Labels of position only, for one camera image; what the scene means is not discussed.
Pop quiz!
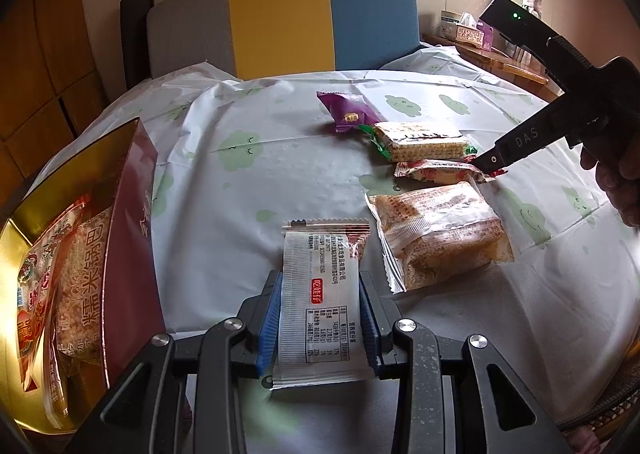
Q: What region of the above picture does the gold maroon tin box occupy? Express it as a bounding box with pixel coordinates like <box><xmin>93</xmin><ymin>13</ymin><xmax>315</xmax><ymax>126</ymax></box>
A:
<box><xmin>0</xmin><ymin>117</ymin><xmax>168</xmax><ymax>440</ymax></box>

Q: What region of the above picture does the small red snack packet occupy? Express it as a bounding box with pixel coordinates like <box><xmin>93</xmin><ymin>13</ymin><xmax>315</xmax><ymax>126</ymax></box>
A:
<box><xmin>394</xmin><ymin>157</ymin><xmax>508</xmax><ymax>185</ymax></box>

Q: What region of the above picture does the wooden side table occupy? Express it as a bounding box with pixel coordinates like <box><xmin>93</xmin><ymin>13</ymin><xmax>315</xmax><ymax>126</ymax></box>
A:
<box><xmin>422</xmin><ymin>32</ymin><xmax>566</xmax><ymax>102</ymax></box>

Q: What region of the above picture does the orange rice cracker packet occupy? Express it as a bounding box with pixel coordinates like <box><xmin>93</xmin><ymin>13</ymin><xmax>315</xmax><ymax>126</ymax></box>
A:
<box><xmin>365</xmin><ymin>180</ymin><xmax>516</xmax><ymax>295</ymax></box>

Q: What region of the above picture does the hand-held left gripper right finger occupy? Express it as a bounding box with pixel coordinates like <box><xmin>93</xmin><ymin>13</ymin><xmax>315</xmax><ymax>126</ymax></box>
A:
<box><xmin>359</xmin><ymin>270</ymin><xmax>576</xmax><ymax>454</ymax></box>

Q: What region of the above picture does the white cloud-print tablecloth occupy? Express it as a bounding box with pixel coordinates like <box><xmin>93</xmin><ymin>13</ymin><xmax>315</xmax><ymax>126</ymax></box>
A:
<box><xmin>20</xmin><ymin>47</ymin><xmax>640</xmax><ymax>454</ymax></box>

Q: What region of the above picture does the person's right hand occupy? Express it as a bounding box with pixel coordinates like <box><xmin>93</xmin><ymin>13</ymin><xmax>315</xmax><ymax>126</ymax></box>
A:
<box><xmin>580</xmin><ymin>133</ymin><xmax>640</xmax><ymax>227</ymax></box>

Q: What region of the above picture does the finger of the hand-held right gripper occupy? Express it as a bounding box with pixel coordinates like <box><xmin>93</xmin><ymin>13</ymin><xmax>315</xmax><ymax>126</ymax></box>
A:
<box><xmin>472</xmin><ymin>94</ymin><xmax>608</xmax><ymax>172</ymax></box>

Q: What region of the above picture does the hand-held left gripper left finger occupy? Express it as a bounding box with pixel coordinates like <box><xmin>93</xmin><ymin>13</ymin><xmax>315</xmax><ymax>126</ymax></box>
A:
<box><xmin>65</xmin><ymin>269</ymin><xmax>283</xmax><ymax>454</ymax></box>

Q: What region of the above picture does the green cracker sandwich packet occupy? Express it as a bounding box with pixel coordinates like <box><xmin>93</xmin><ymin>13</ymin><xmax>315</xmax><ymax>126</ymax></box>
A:
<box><xmin>369</xmin><ymin>120</ymin><xmax>478</xmax><ymax>162</ymax></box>

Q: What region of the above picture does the grey yellow blue chair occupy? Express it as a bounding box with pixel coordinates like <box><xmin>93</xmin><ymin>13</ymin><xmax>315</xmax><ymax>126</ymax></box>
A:
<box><xmin>145</xmin><ymin>0</ymin><xmax>421</xmax><ymax>82</ymax></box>

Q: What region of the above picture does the purple box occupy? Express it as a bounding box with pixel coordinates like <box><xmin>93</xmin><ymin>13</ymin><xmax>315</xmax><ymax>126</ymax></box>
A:
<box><xmin>477</xmin><ymin>20</ymin><xmax>496</xmax><ymax>51</ymax></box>

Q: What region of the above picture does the wooden wardrobe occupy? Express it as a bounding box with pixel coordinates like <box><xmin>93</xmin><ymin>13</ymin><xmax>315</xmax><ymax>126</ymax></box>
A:
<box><xmin>0</xmin><ymin>0</ymin><xmax>126</xmax><ymax>215</ymax></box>

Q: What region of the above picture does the pink patterned cloth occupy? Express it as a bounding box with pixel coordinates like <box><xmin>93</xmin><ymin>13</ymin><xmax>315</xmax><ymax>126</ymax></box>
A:
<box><xmin>557</xmin><ymin>369</ymin><xmax>640</xmax><ymax>454</ymax></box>

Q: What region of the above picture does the green white box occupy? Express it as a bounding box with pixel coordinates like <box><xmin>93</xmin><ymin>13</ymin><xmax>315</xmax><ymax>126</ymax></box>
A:
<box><xmin>440</xmin><ymin>10</ymin><xmax>463</xmax><ymax>38</ymax></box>

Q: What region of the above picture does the silver snack packet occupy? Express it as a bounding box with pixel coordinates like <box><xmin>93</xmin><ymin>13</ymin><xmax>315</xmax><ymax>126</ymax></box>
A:
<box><xmin>261</xmin><ymin>219</ymin><xmax>378</xmax><ymax>390</ymax></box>

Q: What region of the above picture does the black rolled mat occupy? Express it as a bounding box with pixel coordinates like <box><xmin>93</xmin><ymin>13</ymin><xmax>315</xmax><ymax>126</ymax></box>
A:
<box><xmin>120</xmin><ymin>0</ymin><xmax>156</xmax><ymax>90</ymax></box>

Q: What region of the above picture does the purple snack packet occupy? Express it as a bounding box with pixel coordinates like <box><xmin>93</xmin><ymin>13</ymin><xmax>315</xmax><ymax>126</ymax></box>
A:
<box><xmin>316</xmin><ymin>90</ymin><xmax>383</xmax><ymax>135</ymax></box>

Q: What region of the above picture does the gold tissue box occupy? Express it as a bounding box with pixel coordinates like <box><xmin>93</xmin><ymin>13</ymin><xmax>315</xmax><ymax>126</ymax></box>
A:
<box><xmin>452</xmin><ymin>12</ymin><xmax>486</xmax><ymax>48</ymax></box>

